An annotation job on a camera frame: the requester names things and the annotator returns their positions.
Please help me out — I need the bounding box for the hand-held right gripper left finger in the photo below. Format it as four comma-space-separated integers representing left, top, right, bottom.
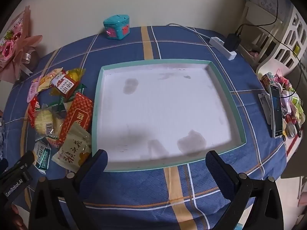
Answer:
28, 149, 109, 230

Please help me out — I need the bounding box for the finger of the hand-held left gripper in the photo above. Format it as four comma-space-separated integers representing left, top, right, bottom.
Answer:
9, 150, 34, 173

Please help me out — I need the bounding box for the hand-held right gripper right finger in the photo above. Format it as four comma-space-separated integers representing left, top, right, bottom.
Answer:
205, 150, 285, 230

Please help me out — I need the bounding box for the teal white snack packet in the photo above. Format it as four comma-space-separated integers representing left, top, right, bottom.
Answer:
34, 138, 52, 175

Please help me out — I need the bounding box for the beige snack packet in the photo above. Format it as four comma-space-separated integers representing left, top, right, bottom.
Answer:
51, 126, 93, 173

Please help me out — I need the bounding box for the clear rice cracker packet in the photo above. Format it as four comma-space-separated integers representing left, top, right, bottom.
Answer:
34, 101, 70, 137

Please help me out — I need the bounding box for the red gold patterned snack packet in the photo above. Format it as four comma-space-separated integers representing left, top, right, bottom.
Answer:
54, 92, 94, 149

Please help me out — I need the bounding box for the plain red snack packet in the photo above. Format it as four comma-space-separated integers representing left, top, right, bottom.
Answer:
27, 96, 40, 128

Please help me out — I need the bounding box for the small pink snack packet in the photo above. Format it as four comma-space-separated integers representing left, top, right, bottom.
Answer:
28, 81, 40, 101

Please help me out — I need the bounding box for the teal-rimmed white box tray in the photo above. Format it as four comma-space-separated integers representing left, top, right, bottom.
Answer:
92, 59, 247, 172

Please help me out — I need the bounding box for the green snack packet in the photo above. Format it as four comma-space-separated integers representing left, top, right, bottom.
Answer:
58, 84, 87, 106

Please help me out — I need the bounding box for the pale yellow snack packet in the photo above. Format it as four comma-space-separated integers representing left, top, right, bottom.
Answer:
36, 68, 64, 93

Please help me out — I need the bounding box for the yellow packet with red label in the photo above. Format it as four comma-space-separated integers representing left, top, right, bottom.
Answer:
49, 68, 85, 101

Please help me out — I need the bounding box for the person's left hand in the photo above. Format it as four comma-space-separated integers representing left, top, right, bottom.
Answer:
11, 204, 26, 229

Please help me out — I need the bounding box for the grey phone stand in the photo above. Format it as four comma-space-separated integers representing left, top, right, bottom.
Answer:
258, 91, 275, 125

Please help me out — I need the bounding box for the black smartphone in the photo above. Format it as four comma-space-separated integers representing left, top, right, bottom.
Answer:
270, 84, 285, 139

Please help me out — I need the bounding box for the pile of colourful trinkets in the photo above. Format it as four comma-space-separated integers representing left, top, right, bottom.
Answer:
260, 69, 306, 139

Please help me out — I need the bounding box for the stack of washi tape rolls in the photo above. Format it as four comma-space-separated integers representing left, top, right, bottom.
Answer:
261, 73, 276, 89

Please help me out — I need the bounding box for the pink flower bouquet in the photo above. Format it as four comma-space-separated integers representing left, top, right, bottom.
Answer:
0, 5, 43, 83

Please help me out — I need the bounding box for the white power strip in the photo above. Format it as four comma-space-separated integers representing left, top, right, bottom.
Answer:
209, 37, 237, 61

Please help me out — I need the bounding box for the black charger adapter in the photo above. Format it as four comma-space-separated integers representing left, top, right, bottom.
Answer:
224, 34, 240, 52

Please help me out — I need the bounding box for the blue plaid tablecloth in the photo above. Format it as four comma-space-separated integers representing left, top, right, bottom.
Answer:
0, 26, 288, 230

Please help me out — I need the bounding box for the teal toy box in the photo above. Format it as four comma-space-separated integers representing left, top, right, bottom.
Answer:
103, 14, 130, 40

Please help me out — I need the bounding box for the white power cable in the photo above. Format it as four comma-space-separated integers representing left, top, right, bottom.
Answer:
166, 23, 213, 41

